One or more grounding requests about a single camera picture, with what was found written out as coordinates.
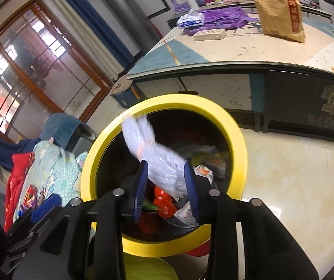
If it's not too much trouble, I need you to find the red plastic bag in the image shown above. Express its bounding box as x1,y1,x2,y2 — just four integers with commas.
139,185,177,234

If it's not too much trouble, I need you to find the blue and cream coffee table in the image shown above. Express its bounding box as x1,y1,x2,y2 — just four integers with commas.
126,0,334,143

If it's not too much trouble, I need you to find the grey tower air conditioner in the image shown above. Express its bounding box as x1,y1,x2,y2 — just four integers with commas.
89,0,156,59

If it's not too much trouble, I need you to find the white bag with orange print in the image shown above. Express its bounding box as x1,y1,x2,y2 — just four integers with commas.
194,163,214,184

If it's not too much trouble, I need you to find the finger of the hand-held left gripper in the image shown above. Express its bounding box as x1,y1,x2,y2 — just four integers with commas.
15,194,63,235
0,233,49,272

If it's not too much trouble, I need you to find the cartoon cat printed bedsheet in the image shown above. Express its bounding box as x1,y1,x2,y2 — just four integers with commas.
12,140,90,225

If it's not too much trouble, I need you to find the purple backpack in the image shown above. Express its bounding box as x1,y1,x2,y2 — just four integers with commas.
183,6,261,35

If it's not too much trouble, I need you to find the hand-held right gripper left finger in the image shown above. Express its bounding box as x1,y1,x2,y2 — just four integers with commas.
12,160,150,280

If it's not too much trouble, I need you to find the brown paper bag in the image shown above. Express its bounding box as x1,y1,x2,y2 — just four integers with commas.
251,0,306,44

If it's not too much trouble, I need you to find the red candy tube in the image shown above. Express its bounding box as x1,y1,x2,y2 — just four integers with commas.
19,184,37,210

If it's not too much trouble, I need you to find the red garment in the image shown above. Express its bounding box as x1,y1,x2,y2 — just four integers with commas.
4,152,36,234

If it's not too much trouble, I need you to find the red round object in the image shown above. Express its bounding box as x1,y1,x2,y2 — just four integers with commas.
184,241,211,257

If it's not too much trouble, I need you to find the wooden framed glass door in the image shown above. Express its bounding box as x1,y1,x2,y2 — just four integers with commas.
0,0,113,143

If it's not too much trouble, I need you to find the dark television cabinet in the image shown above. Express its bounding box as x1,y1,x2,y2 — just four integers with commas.
167,0,331,30

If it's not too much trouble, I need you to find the cardboard box on floor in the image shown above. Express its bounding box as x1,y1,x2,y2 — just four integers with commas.
110,76,142,108

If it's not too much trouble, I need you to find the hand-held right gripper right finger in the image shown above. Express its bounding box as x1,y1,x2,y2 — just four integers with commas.
183,162,320,280

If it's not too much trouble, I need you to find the white tissue pack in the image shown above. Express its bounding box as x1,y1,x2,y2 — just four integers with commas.
176,8,205,27

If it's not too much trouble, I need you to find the beige curtain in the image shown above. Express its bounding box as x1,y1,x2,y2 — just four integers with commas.
28,0,121,79

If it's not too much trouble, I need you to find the white plastic bag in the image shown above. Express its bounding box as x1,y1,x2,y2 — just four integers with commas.
173,201,199,228

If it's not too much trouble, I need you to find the blue denim cloth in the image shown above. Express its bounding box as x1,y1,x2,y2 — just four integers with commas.
39,112,96,149

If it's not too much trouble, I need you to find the white foam fruit net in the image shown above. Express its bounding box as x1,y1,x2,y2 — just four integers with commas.
121,114,189,199

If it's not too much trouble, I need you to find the yellow rimmed trash bin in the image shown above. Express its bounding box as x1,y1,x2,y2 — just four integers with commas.
80,93,247,259

